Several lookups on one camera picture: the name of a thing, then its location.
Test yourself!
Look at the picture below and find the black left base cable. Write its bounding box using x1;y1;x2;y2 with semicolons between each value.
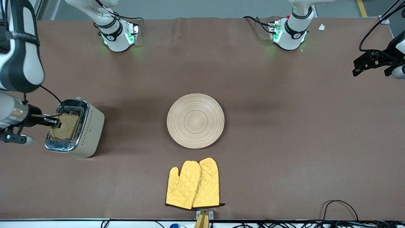
243;16;273;34

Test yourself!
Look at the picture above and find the brown toast slice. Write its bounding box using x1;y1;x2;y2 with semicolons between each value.
48;113;79;141

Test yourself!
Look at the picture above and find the brown table cover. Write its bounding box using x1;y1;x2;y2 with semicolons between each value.
0;16;405;221

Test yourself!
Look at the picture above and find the black right base cable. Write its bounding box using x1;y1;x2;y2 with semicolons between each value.
95;0;144;22

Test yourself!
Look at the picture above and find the yellow quilted oven mitt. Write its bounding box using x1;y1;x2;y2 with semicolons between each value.
192;157;226;209
165;160;202;210

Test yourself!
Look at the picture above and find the black base cable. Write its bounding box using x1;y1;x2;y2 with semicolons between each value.
243;16;273;34
95;0;144;22

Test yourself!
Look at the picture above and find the black looped cable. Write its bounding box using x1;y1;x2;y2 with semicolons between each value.
322;200;359;222

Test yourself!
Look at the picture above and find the aluminium frame profile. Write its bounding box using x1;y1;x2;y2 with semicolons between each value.
31;0;44;20

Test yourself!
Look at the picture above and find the black cable bundle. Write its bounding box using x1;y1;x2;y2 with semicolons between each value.
234;220;405;228

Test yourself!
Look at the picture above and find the cream and chrome toaster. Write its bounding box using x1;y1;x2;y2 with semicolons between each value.
45;97;105;158

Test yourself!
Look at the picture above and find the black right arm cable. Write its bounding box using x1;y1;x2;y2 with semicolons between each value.
39;85;66;113

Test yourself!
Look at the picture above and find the round wooden plate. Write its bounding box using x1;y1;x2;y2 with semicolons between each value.
167;93;225;149

